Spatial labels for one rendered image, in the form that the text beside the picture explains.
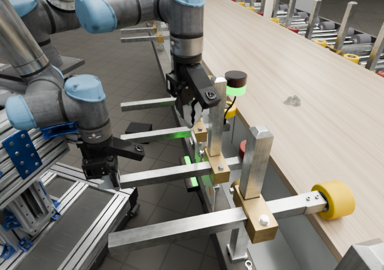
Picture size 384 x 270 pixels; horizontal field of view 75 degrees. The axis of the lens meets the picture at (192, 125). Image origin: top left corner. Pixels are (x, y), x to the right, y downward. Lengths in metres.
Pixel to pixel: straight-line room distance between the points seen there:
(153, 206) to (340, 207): 1.32
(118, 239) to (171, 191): 1.32
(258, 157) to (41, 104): 0.45
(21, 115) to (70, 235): 1.01
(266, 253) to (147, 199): 1.07
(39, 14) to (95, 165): 0.59
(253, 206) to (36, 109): 0.49
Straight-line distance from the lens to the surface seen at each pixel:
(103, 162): 0.69
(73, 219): 1.59
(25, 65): 0.70
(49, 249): 1.53
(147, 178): 0.77
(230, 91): 0.68
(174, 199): 1.80
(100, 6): 0.54
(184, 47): 0.58
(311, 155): 0.85
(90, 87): 0.57
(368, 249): 0.32
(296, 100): 1.09
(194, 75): 0.59
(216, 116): 0.71
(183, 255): 1.59
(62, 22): 1.09
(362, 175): 0.85
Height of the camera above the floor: 1.42
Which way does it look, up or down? 36 degrees down
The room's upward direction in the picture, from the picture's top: straight up
